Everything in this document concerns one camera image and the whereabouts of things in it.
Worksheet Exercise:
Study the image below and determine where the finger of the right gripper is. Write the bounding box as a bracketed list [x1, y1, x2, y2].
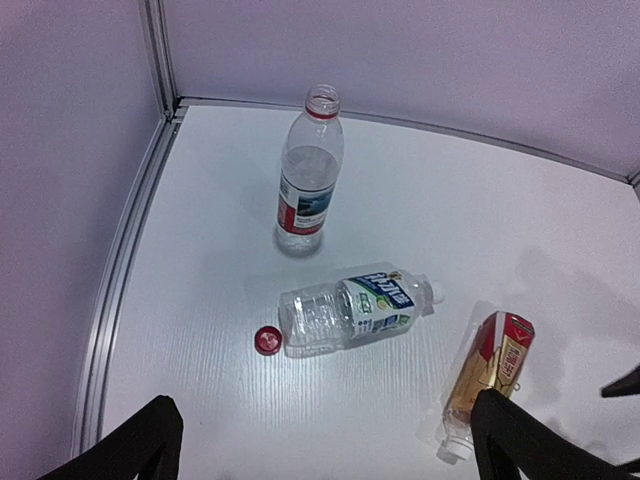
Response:
[600, 366, 640, 398]

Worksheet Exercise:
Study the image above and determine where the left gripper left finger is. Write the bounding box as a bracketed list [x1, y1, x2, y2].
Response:
[43, 395, 184, 480]

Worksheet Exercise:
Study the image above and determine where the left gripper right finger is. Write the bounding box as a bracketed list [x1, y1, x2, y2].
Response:
[471, 389, 639, 480]

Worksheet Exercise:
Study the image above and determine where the gold red tea bottle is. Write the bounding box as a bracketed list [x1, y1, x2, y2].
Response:
[436, 310, 535, 465]

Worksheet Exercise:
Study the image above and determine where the red bottle cap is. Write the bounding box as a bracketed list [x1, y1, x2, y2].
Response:
[254, 325, 283, 356]

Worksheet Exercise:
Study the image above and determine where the clear bottle red white label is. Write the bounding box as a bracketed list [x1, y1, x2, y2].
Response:
[275, 84, 344, 257]

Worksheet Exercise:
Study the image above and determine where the clear bottle blue label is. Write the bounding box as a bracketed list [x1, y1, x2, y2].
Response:
[278, 262, 445, 359]

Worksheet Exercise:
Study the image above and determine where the left aluminium corner post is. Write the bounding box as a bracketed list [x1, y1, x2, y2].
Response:
[138, 0, 184, 123]

